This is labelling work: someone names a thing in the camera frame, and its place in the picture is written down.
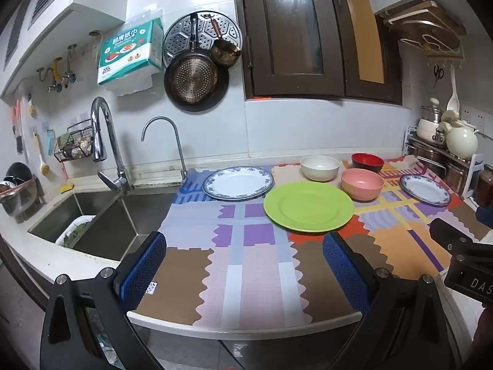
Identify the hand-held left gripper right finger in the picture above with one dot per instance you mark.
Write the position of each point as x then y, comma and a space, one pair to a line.
342, 273

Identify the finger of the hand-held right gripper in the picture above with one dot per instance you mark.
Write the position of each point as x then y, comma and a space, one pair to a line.
448, 232
484, 213

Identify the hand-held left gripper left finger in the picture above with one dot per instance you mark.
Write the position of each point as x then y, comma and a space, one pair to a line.
143, 269

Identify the small blue floral plate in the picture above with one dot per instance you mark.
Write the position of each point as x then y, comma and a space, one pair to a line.
423, 189

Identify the white bowl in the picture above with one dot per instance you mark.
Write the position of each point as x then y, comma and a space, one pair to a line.
319, 169

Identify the red bowl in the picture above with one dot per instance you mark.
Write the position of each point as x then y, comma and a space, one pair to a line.
368, 160

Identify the person's right forearm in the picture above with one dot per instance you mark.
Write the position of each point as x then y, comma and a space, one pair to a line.
484, 335

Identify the glass jar of sauce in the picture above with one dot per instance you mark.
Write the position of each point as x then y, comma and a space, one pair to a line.
484, 185

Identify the white pot rack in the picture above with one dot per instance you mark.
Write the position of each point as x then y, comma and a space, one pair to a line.
475, 171

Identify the stainless steel pot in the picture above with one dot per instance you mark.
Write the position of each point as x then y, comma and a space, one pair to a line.
427, 155
456, 176

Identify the stainless steel sink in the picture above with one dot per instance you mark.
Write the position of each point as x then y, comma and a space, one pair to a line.
127, 219

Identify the green plate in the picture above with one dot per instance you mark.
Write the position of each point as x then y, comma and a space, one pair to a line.
308, 208

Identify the cream round clay pot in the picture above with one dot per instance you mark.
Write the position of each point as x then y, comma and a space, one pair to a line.
462, 142

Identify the white vegetable basket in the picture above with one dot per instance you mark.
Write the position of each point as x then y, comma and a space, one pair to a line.
75, 228

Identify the pink bowl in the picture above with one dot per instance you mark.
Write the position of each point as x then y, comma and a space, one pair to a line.
362, 187

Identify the colourful patterned table mat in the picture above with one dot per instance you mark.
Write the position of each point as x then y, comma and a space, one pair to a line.
250, 277

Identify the cream cooking pot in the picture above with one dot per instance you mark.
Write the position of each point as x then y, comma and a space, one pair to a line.
427, 131

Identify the cream pot lid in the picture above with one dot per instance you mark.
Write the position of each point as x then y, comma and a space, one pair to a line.
448, 117

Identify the yellow sponge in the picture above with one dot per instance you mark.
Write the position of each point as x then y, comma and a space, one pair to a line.
66, 188

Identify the steel pot lid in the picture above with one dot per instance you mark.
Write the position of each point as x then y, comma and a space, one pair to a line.
431, 113

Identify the white spoon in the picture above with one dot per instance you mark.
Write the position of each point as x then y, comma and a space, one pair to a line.
453, 102

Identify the thin chrome gooseneck tap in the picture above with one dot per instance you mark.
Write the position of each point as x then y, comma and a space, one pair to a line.
179, 150

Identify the large blue floral plate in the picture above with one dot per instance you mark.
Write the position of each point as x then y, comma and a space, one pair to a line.
238, 185

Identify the chrome pull-down faucet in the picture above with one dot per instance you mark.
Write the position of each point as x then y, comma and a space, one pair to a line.
111, 138

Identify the black scissors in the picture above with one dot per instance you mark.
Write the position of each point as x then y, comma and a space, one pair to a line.
438, 73

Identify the yellow dish brush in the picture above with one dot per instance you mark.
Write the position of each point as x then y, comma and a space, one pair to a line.
41, 160

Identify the black wok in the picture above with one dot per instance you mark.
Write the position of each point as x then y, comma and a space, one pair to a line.
17, 170

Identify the orange hanging cloth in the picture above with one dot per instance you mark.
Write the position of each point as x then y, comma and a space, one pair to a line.
17, 127

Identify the black frying pan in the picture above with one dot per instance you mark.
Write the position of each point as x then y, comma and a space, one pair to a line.
192, 81

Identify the dark brown wooden window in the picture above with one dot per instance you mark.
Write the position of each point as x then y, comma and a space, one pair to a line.
292, 84

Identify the wooden cutting board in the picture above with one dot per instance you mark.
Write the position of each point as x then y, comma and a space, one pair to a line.
431, 19

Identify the kitchen paper towel pack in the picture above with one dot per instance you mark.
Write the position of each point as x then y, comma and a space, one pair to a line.
127, 54

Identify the small brass saucepan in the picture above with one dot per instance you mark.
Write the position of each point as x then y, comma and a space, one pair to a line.
224, 54

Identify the round steel steamer tray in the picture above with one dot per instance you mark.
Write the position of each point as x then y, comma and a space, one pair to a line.
179, 34

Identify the white wall socket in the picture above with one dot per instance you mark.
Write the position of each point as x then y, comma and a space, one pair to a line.
467, 114
482, 121

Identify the white wall rack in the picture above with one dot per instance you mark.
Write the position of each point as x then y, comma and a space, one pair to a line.
435, 48

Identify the metal wall tap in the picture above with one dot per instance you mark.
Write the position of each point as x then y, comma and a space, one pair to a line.
52, 77
69, 65

